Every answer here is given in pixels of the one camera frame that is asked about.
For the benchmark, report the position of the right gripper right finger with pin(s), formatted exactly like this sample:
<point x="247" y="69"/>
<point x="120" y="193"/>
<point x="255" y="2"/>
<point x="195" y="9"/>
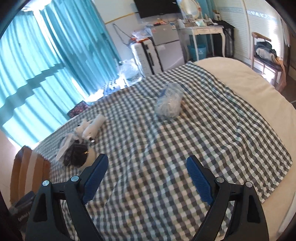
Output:
<point x="247" y="219"/>

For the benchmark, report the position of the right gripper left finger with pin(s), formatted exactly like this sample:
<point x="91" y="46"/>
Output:
<point x="46" y="220"/>

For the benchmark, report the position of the brown cardboard box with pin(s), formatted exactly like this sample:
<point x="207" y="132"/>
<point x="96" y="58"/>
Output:
<point x="30" y="169"/>

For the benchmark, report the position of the black white patterned pouch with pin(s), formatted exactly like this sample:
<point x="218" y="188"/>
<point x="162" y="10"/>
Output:
<point x="74" y="152"/>

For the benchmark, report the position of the white crumpled cloth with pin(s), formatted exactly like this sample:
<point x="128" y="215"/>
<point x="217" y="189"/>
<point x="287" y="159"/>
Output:
<point x="81" y="127"/>

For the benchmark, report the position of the white tube bottle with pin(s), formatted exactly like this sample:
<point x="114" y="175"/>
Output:
<point x="90" y="133"/>

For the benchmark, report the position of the dark floral bag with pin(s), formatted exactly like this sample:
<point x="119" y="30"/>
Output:
<point x="78" y="109"/>

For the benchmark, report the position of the checkered bed cloth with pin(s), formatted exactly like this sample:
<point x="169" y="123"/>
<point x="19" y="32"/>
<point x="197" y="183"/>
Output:
<point x="231" y="119"/>

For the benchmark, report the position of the clear plastic bag bundle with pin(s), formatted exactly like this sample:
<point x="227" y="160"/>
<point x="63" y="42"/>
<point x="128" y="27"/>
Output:
<point x="169" y="101"/>

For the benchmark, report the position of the wooden chair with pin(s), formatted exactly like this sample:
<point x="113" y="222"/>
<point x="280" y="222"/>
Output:
<point x="263" y="52"/>

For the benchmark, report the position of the teal window curtain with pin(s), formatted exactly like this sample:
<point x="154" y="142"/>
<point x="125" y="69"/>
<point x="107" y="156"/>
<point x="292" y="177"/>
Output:
<point x="54" y="54"/>

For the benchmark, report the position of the teal waste bin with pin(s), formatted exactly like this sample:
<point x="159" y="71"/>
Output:
<point x="202" y="52"/>

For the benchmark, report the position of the white suitcase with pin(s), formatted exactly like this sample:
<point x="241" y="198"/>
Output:
<point x="146" y="57"/>

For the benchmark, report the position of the white vanity desk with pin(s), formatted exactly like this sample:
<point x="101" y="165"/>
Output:
<point x="207" y="30"/>

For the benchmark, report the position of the silver mini fridge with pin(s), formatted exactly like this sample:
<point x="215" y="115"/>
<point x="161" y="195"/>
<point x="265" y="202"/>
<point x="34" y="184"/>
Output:
<point x="168" y="46"/>

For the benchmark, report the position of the oval vanity mirror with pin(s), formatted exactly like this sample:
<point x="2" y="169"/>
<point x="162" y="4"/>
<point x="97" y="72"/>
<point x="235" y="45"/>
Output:
<point x="190" y="9"/>

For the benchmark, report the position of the black wall television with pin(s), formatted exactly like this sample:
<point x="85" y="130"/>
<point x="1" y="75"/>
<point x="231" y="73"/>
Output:
<point x="148" y="8"/>

